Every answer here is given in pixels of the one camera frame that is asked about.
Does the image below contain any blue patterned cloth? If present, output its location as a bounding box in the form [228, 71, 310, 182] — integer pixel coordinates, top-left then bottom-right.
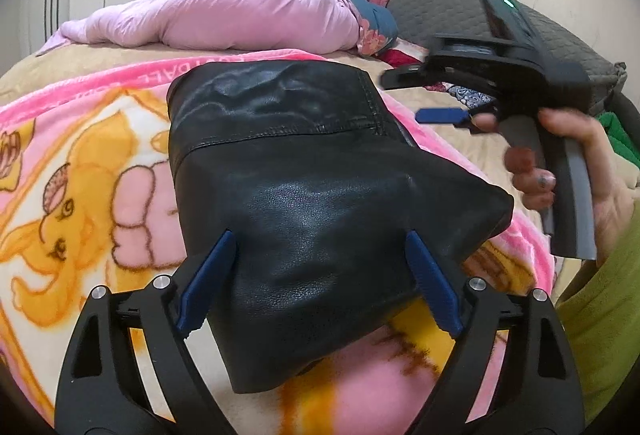
[444, 82, 497, 116]

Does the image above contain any pink cartoon printed blanket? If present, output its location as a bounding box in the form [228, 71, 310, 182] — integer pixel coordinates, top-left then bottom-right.
[0, 47, 557, 435]

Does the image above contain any person's right hand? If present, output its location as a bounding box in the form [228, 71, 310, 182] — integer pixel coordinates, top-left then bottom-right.
[472, 109, 637, 262]

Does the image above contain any blue floral quilt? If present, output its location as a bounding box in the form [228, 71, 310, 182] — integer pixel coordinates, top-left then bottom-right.
[344, 0, 401, 56]

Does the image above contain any grey quilted headboard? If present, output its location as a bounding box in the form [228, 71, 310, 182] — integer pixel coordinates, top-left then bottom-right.
[350, 0, 628, 116]

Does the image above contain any pink padded jacket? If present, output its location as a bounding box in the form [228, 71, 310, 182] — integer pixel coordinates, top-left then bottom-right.
[37, 0, 373, 56]

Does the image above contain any red striped pillow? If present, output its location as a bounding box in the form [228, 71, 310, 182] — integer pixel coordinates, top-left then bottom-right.
[379, 40, 432, 70]

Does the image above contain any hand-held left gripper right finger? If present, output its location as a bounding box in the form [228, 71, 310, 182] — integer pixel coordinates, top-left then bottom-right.
[405, 230, 586, 435]

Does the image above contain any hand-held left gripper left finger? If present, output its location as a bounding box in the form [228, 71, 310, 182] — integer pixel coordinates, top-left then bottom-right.
[54, 230, 238, 435]

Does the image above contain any green cloth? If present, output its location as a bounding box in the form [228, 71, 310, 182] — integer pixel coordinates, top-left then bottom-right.
[594, 112, 640, 166]

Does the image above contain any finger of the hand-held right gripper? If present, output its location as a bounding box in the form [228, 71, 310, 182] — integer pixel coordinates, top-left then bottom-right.
[381, 64, 436, 90]
[415, 106, 501, 136]

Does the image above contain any black leather jacket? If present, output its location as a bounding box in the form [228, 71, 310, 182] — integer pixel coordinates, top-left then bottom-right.
[167, 60, 516, 397]

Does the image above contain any person's right forearm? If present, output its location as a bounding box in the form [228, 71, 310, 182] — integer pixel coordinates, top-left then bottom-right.
[555, 210, 640, 427]

